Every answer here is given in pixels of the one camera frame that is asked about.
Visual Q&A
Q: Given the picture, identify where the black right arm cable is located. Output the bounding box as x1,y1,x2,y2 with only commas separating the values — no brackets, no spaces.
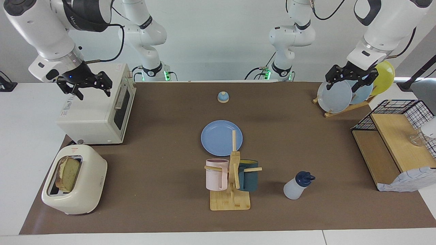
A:
83,23,125,64

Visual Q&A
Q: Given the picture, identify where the toasted bread slice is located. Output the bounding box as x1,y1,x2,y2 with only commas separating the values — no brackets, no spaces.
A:
55,156,81,193

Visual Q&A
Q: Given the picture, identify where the brown table mat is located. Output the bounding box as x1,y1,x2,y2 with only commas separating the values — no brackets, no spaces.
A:
19,82,436,235

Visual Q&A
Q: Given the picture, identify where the black wire basket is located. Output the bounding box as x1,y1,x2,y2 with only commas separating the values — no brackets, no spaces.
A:
352,99,436,160

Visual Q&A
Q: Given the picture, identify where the light blue round plate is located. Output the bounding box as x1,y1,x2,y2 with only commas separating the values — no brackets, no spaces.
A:
344,77,374,105

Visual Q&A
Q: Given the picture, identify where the pink ribbed mug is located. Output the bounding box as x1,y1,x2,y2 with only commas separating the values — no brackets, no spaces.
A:
205,159,229,191

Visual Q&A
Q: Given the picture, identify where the black table clamp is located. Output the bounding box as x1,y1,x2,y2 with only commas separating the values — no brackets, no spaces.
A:
0,71,18,92

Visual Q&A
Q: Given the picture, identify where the white checked cloth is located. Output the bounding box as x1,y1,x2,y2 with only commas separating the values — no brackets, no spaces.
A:
376,167,436,193

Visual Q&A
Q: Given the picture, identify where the translucent seasoning bottle blue cap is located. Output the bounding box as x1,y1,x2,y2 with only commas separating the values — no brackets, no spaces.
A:
283,171,316,200

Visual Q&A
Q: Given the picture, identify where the black left base cable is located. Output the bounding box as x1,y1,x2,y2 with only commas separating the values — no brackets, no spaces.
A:
245,51,277,81

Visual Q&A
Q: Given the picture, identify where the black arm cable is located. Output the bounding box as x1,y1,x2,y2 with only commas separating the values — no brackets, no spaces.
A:
387,27,417,59
83,23,125,64

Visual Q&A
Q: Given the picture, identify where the wooden shelf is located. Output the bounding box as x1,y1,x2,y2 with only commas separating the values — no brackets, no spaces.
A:
352,112,436,191

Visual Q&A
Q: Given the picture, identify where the cream two-slot toaster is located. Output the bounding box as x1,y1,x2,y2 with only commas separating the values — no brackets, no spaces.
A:
42,144,108,215

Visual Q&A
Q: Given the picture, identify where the grey round plate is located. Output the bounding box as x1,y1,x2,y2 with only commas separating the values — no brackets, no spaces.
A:
317,80,353,114

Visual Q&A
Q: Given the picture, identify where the clear glass cup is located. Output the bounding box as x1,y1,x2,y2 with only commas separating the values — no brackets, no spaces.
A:
409,131,430,147

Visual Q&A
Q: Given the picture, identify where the teal mug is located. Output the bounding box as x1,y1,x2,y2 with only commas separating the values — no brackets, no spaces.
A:
237,160,259,192

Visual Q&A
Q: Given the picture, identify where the black camera stand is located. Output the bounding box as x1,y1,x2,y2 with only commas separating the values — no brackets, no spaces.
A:
396,54,436,92

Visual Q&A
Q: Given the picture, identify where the white toaster oven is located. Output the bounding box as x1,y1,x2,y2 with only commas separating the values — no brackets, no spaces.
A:
56,63,137,145

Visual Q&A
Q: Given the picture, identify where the wooden mug tree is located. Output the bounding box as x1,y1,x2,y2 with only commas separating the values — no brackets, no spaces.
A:
204,130,263,211

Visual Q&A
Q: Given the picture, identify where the wooden plate rack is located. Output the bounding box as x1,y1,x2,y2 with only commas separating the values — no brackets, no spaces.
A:
313,95,377,118

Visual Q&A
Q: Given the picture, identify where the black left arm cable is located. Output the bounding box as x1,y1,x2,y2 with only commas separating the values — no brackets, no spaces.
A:
387,27,417,59

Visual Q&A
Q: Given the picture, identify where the yellow round plate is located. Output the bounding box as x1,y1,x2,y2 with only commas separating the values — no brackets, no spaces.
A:
370,61,395,96

